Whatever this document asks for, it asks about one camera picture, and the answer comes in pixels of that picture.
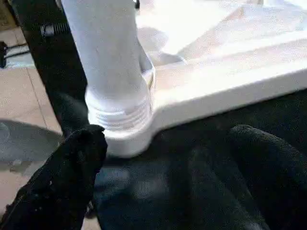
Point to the black work mat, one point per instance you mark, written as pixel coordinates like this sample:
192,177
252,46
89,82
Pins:
168,191

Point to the white plastic table top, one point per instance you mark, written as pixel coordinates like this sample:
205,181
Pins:
216,72

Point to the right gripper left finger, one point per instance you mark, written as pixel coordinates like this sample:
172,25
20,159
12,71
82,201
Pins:
57,187

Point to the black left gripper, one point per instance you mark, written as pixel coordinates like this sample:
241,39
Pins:
55,29

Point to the white plastic table leg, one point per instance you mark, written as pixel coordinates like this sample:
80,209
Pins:
105,48

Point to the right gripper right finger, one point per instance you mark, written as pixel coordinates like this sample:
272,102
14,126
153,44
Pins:
273,177

